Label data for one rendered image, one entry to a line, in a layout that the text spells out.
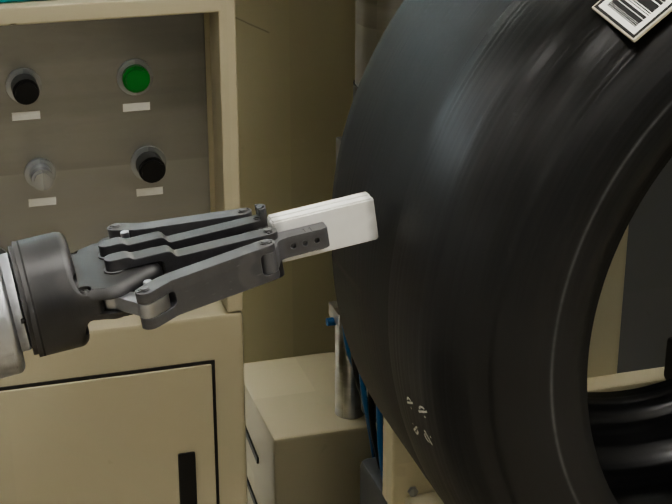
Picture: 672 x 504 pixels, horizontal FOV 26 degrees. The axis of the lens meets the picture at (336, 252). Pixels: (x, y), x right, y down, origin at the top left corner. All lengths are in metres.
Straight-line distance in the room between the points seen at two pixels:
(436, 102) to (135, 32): 0.71
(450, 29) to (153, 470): 0.90
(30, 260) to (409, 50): 0.30
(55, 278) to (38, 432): 0.81
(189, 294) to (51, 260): 0.09
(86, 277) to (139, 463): 0.84
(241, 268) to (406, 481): 0.52
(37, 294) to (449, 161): 0.27
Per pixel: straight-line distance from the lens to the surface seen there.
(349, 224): 0.96
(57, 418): 1.70
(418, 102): 0.97
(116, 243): 0.94
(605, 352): 1.44
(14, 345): 0.90
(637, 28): 0.87
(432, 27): 1.01
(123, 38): 1.61
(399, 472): 1.38
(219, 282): 0.91
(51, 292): 0.90
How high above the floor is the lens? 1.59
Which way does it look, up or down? 22 degrees down
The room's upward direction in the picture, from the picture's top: straight up
